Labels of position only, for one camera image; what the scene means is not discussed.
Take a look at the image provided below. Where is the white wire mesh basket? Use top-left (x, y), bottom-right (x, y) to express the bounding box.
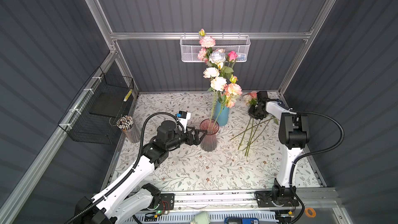
top-left (179, 35), bottom-right (251, 63)

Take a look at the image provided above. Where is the left black corrugated cable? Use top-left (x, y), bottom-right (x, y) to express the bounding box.
top-left (63, 111), bottom-right (186, 224)

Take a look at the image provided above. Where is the hot pink rose stem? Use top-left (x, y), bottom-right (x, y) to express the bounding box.
top-left (226, 51), bottom-right (238, 68)

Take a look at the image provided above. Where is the pink ribbed glass vase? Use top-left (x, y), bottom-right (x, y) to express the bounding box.
top-left (200, 119), bottom-right (220, 152)

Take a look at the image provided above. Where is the pink peony flower bunch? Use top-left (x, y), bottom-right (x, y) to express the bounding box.
top-left (229, 91), bottom-right (279, 157)

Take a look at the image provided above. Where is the glass cup of pencils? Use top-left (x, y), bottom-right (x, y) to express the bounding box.
top-left (117, 115), bottom-right (140, 144)

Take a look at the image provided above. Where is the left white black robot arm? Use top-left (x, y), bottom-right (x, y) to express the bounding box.
top-left (67, 118), bottom-right (207, 224)

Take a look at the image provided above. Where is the peach pink peony stem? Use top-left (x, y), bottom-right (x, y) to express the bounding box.
top-left (210, 82), bottom-right (242, 116)

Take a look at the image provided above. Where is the white blue flower stem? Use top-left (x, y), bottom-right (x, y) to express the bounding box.
top-left (207, 51), bottom-right (234, 74)

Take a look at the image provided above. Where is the white peony spray stem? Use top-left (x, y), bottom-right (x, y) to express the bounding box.
top-left (203, 66), bottom-right (242, 131)

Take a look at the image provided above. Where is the pink peony spray stem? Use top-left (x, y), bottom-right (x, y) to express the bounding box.
top-left (198, 29), bottom-right (216, 67)

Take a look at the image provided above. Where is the black wire wall basket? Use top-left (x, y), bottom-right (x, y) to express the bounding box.
top-left (59, 68), bottom-right (134, 145)

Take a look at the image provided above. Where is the teal ceramic vase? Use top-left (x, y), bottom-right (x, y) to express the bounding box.
top-left (212, 102), bottom-right (230, 127)

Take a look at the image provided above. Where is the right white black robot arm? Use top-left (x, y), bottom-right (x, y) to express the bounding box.
top-left (248, 91), bottom-right (309, 207)

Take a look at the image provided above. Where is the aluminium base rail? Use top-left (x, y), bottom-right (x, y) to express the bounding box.
top-left (90, 190), bottom-right (343, 215)

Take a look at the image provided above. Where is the cream peach rose stem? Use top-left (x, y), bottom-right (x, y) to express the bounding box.
top-left (213, 49), bottom-right (226, 53)

